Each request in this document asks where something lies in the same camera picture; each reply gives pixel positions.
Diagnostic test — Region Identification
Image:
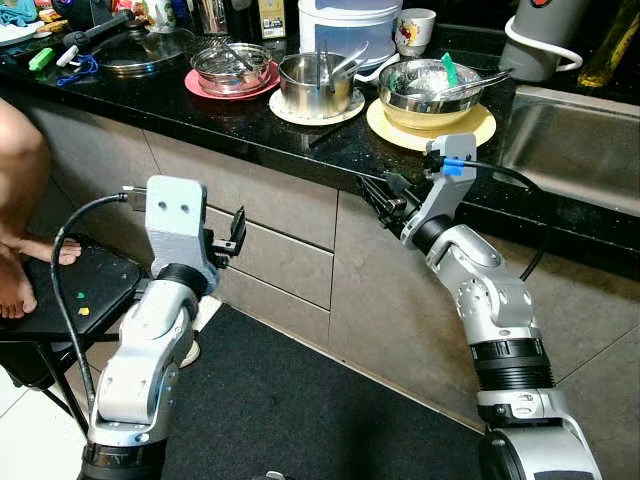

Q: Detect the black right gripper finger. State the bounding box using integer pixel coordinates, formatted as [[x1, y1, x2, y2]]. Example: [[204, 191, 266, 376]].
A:
[[357, 175, 397, 227], [375, 169, 410, 207]]

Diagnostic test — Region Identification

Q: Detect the round yellow plate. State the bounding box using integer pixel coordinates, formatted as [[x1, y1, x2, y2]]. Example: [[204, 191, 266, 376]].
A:
[[366, 98, 497, 153]]

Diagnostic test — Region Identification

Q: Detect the wide steel bowl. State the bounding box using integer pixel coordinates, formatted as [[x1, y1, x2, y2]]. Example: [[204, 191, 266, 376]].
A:
[[378, 58, 485, 131]]

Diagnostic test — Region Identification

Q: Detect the grey kitchen cabinet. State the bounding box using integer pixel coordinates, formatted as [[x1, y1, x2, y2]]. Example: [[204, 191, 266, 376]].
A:
[[0, 85, 640, 480]]

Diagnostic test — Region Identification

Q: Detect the beige slipper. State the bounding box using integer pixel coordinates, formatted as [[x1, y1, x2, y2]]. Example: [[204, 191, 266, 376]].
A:
[[180, 338, 202, 367]]

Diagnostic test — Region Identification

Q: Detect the round white plate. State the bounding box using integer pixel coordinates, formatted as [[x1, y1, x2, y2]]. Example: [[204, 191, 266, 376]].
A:
[[268, 85, 366, 127]]

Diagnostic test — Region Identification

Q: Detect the white ceramic ladle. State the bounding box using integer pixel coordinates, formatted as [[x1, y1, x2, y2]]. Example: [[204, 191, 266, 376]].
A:
[[350, 50, 401, 83]]

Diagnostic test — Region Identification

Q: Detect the tall steel pot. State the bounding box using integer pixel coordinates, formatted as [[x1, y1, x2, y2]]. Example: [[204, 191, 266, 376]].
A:
[[278, 52, 354, 119]]

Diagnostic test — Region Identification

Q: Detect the steel spoon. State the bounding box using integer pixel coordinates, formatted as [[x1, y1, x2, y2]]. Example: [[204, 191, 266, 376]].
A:
[[330, 45, 369, 81], [430, 68, 513, 101]]

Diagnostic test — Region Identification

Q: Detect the black stool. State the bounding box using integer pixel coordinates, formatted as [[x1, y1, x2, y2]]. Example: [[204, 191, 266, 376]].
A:
[[0, 235, 151, 431]]

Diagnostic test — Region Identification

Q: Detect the round pink plate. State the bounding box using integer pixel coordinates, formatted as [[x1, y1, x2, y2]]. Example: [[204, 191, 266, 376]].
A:
[[184, 62, 281, 101]]

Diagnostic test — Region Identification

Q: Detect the shallow shiny steel bowl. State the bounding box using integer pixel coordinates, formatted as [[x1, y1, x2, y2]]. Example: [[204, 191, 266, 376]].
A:
[[190, 42, 273, 94]]

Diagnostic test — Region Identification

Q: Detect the white printed mug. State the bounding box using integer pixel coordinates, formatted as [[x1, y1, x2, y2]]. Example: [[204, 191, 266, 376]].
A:
[[395, 8, 438, 58]]

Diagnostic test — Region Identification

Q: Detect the white blue stacked container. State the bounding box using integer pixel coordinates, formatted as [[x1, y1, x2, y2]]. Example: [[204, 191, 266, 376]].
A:
[[298, 0, 403, 69]]

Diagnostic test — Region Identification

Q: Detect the black floor mat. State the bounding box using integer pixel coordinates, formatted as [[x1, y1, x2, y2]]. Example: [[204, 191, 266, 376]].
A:
[[160, 305, 491, 480]]

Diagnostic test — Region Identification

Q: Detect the stainless steel sink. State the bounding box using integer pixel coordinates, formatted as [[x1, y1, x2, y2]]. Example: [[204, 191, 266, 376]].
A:
[[495, 85, 640, 216]]

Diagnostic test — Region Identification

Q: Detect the glass pan lid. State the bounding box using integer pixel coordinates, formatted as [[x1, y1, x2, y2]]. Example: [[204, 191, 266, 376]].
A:
[[95, 25, 196, 79]]

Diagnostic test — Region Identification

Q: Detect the yellow carton box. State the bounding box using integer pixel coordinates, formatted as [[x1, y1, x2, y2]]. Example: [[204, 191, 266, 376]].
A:
[[256, 0, 291, 41]]

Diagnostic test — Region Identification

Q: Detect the person bare leg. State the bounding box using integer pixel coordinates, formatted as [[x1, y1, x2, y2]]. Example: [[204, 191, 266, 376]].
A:
[[0, 98, 83, 267], [0, 248, 39, 321]]

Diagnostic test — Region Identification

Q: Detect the grey thermos red button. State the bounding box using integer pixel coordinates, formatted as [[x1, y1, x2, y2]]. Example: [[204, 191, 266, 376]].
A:
[[503, 0, 591, 84]]

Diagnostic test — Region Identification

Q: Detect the steel canister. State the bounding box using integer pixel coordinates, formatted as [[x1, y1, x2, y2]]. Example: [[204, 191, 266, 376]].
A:
[[195, 0, 231, 36]]

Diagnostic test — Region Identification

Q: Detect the blue loop item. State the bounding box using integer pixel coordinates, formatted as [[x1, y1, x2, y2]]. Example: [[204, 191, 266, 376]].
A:
[[55, 48, 101, 87]]

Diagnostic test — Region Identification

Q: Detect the yellow oil bottle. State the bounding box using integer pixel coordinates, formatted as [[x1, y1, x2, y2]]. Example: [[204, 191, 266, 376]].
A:
[[577, 0, 640, 89]]

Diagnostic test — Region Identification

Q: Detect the small green plastic item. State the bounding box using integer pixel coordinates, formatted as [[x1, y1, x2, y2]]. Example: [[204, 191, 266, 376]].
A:
[[28, 47, 56, 73]]

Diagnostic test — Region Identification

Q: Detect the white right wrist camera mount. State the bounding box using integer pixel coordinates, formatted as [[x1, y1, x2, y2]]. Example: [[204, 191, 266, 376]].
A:
[[405, 133, 478, 244]]

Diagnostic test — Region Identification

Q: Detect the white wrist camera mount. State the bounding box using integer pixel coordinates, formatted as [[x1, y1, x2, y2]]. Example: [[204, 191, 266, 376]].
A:
[[405, 133, 478, 244], [145, 175, 219, 293]]

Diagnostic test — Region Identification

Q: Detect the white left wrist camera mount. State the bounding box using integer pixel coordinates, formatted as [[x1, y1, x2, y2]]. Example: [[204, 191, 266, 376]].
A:
[[145, 175, 219, 293]]

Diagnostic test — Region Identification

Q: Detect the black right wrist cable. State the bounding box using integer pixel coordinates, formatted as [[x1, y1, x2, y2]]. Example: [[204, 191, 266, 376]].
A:
[[428, 153, 551, 282]]

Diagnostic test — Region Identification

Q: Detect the green handled utensil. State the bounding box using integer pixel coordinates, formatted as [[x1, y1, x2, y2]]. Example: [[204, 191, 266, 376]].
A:
[[441, 52, 461, 88]]

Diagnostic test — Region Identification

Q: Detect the black pan handle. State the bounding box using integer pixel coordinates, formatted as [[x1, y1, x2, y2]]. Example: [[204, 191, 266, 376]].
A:
[[62, 10, 137, 51]]

